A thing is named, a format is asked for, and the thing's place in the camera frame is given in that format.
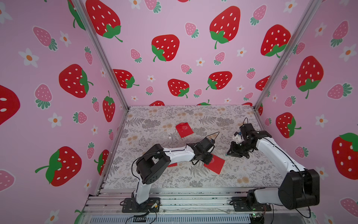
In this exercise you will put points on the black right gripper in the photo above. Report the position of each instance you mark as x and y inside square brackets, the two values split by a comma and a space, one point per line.
[238, 150]

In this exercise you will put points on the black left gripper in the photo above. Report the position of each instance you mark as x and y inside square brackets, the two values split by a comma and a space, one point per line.
[210, 157]

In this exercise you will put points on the red envelope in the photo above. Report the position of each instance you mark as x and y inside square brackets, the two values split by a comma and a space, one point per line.
[216, 164]
[173, 165]
[184, 130]

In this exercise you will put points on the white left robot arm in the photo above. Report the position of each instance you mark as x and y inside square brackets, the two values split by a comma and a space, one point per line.
[157, 159]

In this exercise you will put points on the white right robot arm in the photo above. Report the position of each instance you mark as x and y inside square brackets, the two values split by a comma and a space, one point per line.
[300, 187]

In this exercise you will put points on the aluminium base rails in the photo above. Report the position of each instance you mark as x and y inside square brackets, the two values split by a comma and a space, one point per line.
[190, 206]

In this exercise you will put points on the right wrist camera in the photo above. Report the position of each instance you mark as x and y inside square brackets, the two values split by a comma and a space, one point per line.
[237, 137]

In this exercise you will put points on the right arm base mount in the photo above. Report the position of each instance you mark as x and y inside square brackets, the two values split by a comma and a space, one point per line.
[249, 203]

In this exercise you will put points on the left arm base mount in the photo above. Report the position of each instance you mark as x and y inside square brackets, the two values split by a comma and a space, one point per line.
[129, 205]

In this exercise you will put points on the aluminium frame post right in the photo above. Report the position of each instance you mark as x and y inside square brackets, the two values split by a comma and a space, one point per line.
[302, 25]

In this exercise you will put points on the aluminium frame post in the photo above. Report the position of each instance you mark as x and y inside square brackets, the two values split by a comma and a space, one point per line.
[99, 49]
[302, 25]

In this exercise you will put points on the aluminium frame post left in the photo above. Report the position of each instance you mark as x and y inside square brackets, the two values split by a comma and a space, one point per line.
[99, 49]

